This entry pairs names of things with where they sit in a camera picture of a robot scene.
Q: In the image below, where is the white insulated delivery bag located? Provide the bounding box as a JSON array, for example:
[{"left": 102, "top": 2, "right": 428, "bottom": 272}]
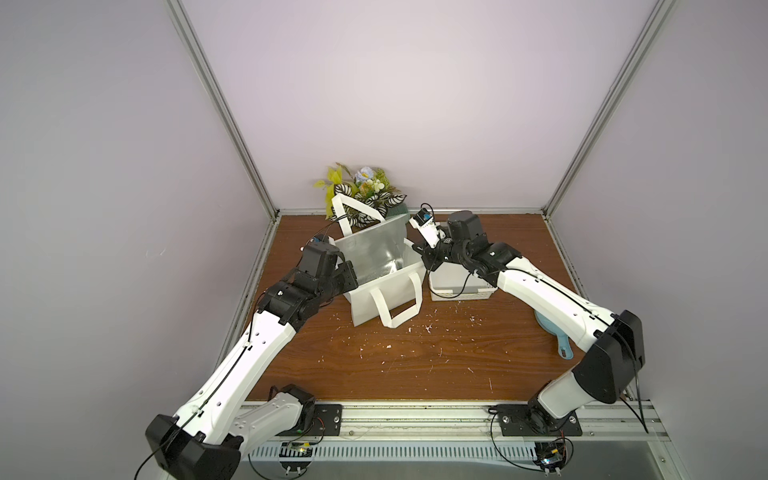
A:
[{"left": 332, "top": 194, "right": 426, "bottom": 329}]

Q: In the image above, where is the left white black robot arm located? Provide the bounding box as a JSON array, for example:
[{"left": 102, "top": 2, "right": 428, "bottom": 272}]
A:
[{"left": 145, "top": 238, "right": 358, "bottom": 479}]

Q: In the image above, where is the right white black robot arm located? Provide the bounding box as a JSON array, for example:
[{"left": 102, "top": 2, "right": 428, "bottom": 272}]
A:
[{"left": 410, "top": 208, "right": 645, "bottom": 433}]

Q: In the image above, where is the white perforated plastic basket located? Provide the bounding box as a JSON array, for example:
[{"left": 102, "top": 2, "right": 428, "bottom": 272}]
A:
[{"left": 427, "top": 221, "right": 499, "bottom": 302}]

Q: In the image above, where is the artificial potted plant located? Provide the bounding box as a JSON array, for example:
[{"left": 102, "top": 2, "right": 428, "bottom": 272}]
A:
[{"left": 313, "top": 163, "right": 408, "bottom": 219}]

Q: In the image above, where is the teal plastic scoop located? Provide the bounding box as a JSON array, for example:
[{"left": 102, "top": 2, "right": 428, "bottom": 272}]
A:
[{"left": 534, "top": 311, "right": 574, "bottom": 360}]

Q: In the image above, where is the left small circuit board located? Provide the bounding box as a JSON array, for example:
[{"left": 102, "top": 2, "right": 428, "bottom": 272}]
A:
[{"left": 278, "top": 441, "right": 315, "bottom": 478}]

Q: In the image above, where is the small circuit board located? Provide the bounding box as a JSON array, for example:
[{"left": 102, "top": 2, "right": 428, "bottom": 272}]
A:
[
  {"left": 278, "top": 441, "right": 315, "bottom": 478},
  {"left": 533, "top": 440, "right": 568, "bottom": 476}
]

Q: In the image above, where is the right small circuit board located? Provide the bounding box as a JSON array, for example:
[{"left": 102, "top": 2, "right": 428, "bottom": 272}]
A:
[{"left": 533, "top": 440, "right": 568, "bottom": 476}]

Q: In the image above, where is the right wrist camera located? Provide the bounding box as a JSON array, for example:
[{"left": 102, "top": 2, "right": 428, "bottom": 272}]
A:
[{"left": 409, "top": 206, "right": 441, "bottom": 248}]

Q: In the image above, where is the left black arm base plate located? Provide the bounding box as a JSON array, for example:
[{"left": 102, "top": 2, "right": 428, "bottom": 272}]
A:
[{"left": 277, "top": 403, "right": 343, "bottom": 438}]

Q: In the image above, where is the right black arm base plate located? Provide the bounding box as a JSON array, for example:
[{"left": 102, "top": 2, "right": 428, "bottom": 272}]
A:
[{"left": 492, "top": 404, "right": 583, "bottom": 437}]

